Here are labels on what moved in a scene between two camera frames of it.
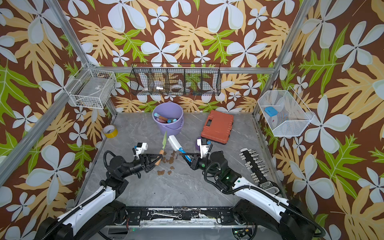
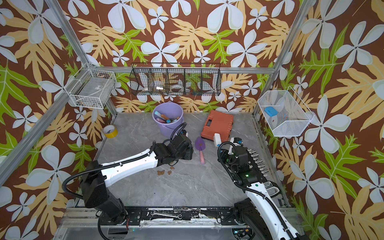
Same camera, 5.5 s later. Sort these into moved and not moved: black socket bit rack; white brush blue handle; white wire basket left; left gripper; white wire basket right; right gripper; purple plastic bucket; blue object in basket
Moved: left gripper; white brush blue handle; right gripper
Not moved: white wire basket left; black socket bit rack; purple plastic bucket; blue object in basket; white wire basket right
